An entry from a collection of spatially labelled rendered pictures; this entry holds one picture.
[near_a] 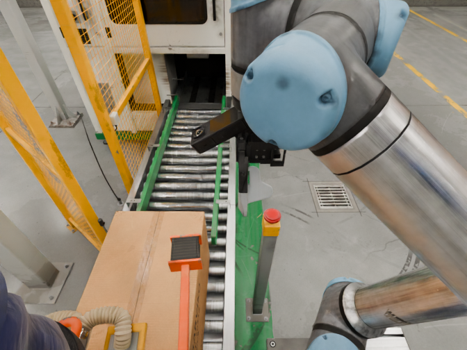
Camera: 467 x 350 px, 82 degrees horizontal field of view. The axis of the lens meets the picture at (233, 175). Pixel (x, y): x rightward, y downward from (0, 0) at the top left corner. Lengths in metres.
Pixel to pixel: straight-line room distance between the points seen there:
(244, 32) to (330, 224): 2.24
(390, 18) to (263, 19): 0.12
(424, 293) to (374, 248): 1.92
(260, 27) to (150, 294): 0.93
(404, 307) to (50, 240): 2.50
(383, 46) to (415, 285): 0.41
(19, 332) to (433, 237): 0.46
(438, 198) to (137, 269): 1.02
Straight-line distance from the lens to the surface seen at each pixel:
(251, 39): 0.35
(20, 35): 3.74
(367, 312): 0.68
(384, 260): 2.46
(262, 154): 0.46
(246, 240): 2.26
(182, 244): 0.77
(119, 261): 1.18
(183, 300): 0.72
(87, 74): 1.63
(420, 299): 0.59
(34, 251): 2.22
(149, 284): 1.10
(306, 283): 2.16
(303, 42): 0.20
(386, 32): 0.32
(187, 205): 1.80
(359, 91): 0.21
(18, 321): 0.47
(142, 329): 0.85
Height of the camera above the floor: 1.91
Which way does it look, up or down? 44 degrees down
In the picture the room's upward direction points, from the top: straight up
